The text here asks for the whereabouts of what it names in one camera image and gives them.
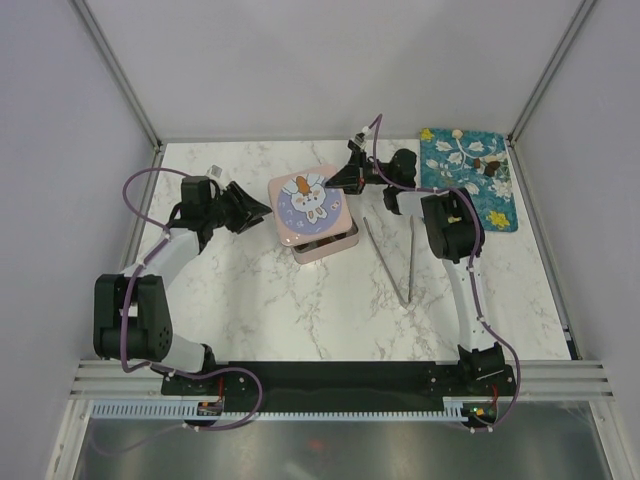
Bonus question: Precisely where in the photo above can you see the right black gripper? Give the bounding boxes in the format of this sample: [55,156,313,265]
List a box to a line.
[323,151,394,196]

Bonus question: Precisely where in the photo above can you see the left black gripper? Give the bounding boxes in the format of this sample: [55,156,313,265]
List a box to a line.
[204,182,271,236]

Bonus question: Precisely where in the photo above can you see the tin lid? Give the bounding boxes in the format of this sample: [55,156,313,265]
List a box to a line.
[268,165,353,247]

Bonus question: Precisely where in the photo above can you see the metal tongs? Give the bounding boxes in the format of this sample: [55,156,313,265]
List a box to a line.
[362,217,416,311]

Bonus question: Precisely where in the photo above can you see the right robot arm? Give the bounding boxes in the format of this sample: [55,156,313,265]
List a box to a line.
[326,143,506,395]

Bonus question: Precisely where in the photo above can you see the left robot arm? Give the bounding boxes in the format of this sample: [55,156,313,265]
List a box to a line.
[93,175,272,394]

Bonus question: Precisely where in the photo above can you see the pink chocolate tin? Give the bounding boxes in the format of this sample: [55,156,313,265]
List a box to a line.
[291,223,359,265]

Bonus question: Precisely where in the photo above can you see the blue floral tray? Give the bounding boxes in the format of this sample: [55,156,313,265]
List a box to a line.
[420,128,518,233]

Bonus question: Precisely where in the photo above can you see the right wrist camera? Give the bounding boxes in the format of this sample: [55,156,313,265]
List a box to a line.
[347,132,367,151]

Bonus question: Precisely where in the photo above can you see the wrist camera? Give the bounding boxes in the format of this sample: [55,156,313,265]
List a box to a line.
[347,132,367,151]
[207,165,223,181]

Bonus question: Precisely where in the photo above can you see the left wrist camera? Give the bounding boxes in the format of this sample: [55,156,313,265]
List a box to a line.
[207,165,223,181]

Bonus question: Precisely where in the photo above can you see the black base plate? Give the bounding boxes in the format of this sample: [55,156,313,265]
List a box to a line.
[159,359,519,414]

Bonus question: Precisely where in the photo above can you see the white cable duct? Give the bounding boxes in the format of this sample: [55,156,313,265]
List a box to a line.
[90,399,468,422]

